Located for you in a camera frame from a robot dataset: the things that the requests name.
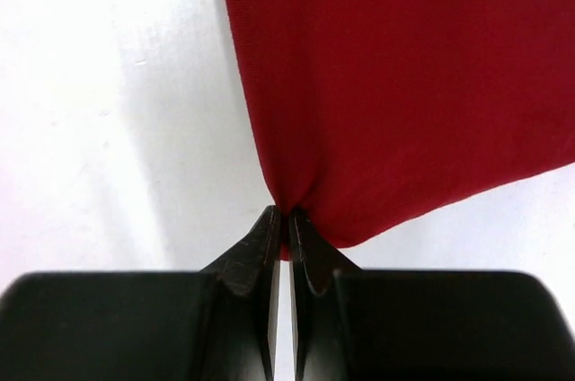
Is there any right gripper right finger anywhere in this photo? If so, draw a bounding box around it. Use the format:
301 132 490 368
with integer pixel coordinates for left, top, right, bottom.
288 210 574 380

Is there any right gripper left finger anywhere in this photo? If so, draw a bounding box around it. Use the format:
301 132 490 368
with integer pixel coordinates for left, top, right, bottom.
1 206 281 380

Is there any dark red t-shirt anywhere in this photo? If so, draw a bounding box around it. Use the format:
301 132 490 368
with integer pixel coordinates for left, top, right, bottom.
226 0 574 248

